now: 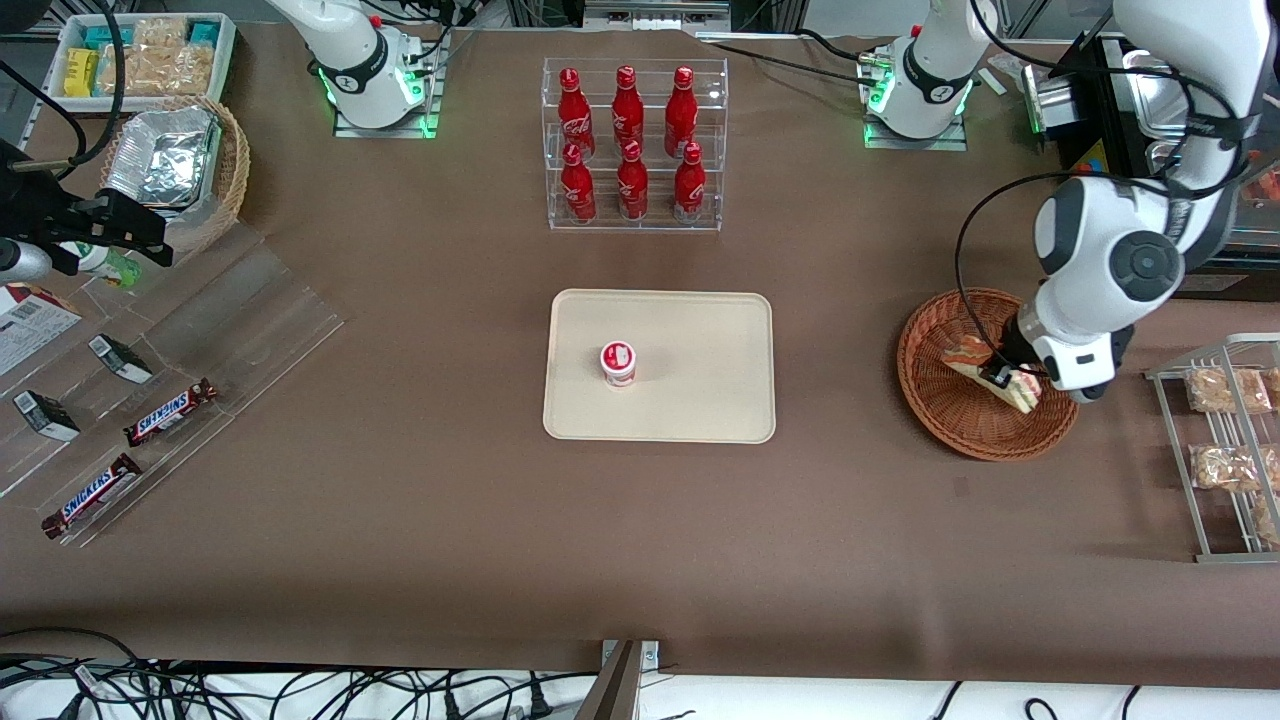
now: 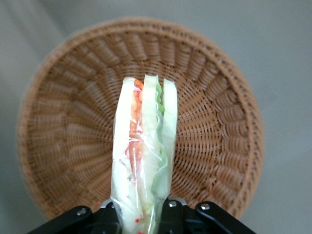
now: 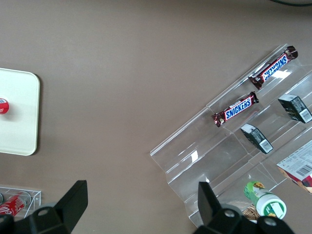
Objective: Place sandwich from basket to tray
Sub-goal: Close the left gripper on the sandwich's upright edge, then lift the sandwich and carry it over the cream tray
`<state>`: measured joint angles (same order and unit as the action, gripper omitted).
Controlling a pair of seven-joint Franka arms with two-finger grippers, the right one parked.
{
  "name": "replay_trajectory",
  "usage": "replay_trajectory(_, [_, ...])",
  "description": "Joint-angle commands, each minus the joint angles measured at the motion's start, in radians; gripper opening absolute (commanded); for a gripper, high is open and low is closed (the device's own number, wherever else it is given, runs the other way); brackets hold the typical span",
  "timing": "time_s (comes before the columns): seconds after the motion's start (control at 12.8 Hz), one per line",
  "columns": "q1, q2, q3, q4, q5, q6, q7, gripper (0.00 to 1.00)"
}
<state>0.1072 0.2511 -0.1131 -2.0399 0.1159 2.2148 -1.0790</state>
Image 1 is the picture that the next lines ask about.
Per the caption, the red cola bottle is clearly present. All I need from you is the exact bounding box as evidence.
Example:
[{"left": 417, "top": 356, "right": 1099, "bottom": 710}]
[
  {"left": 673, "top": 142, "right": 707, "bottom": 223},
  {"left": 665, "top": 66, "right": 698, "bottom": 156},
  {"left": 612, "top": 65, "right": 646, "bottom": 151},
  {"left": 617, "top": 140, "right": 649, "bottom": 221},
  {"left": 560, "top": 143, "right": 598, "bottom": 223},
  {"left": 557, "top": 67, "right": 596, "bottom": 159}
]

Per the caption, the brown round wicker basket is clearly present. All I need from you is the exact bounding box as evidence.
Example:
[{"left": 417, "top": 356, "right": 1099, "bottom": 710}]
[{"left": 896, "top": 288, "right": 1083, "bottom": 462}]

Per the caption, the black base power cable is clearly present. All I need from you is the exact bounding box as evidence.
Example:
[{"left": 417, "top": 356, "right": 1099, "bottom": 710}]
[{"left": 695, "top": 28, "right": 901, "bottom": 89}]

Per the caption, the triangle sandwich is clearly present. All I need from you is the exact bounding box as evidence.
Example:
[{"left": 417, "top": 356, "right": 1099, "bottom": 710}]
[{"left": 940, "top": 335, "right": 1044, "bottom": 414}]

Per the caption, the black floor cable bundle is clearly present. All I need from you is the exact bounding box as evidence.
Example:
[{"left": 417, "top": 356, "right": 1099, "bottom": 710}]
[{"left": 0, "top": 628, "right": 601, "bottom": 720}]

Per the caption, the clear acrylic display shelf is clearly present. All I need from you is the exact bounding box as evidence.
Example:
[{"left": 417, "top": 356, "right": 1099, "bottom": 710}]
[{"left": 0, "top": 222, "right": 346, "bottom": 549}]

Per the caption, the red and white carton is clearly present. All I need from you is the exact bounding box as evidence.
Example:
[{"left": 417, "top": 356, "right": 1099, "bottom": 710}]
[{"left": 0, "top": 284, "right": 83, "bottom": 378}]

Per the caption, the aluminium frame profile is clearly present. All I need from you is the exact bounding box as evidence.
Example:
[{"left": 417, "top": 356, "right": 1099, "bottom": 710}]
[{"left": 505, "top": 0, "right": 801, "bottom": 36}]

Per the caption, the tan wicker basket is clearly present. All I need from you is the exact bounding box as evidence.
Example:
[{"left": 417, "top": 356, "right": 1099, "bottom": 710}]
[{"left": 98, "top": 95, "right": 251, "bottom": 258}]

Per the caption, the small black box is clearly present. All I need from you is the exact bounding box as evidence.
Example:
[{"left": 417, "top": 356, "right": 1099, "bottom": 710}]
[
  {"left": 13, "top": 390, "right": 81, "bottom": 442},
  {"left": 88, "top": 335, "right": 153, "bottom": 384}
]

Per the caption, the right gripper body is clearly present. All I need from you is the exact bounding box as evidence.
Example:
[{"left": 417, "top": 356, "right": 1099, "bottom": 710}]
[{"left": 0, "top": 140, "right": 43, "bottom": 241}]

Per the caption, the green and white bottle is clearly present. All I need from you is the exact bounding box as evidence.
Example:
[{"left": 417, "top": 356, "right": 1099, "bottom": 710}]
[{"left": 58, "top": 242, "right": 141, "bottom": 290}]

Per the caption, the steel pan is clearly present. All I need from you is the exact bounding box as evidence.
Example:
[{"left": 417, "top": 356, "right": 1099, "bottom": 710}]
[
  {"left": 1145, "top": 140, "right": 1201, "bottom": 186},
  {"left": 1120, "top": 48, "right": 1206, "bottom": 141}
]

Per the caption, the black looped cable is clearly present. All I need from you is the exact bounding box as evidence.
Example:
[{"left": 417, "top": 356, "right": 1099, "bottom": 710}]
[{"left": 0, "top": 0, "right": 127, "bottom": 181}]

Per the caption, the metal table bracket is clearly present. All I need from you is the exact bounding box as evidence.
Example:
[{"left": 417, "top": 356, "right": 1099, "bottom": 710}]
[{"left": 575, "top": 640, "right": 661, "bottom": 720}]

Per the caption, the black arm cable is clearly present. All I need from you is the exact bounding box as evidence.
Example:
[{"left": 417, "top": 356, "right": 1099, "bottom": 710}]
[{"left": 955, "top": 172, "right": 1081, "bottom": 366}]

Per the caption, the clear acrylic bottle rack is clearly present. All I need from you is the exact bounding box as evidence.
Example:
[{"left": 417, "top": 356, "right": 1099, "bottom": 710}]
[{"left": 541, "top": 57, "right": 729, "bottom": 233}]

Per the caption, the white plastic bin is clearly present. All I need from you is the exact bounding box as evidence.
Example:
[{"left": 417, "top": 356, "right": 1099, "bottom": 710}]
[{"left": 45, "top": 12, "right": 238, "bottom": 101}]

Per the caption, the grey wire rack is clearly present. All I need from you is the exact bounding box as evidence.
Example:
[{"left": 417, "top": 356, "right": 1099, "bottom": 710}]
[{"left": 1145, "top": 333, "right": 1280, "bottom": 564}]

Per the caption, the cream plastic tray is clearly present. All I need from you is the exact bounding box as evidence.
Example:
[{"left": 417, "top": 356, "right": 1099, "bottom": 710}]
[{"left": 542, "top": 289, "right": 777, "bottom": 445}]

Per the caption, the Snickers chocolate bar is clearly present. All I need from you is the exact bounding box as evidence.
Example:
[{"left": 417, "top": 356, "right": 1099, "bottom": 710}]
[
  {"left": 123, "top": 378, "right": 219, "bottom": 447},
  {"left": 41, "top": 453, "right": 143, "bottom": 540}
]

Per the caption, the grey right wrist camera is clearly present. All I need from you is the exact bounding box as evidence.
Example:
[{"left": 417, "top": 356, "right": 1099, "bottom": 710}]
[{"left": 0, "top": 238, "right": 53, "bottom": 284}]

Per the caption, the clear plastic wrapper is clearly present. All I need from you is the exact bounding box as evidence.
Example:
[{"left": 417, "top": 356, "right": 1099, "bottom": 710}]
[{"left": 985, "top": 52, "right": 1043, "bottom": 101}]

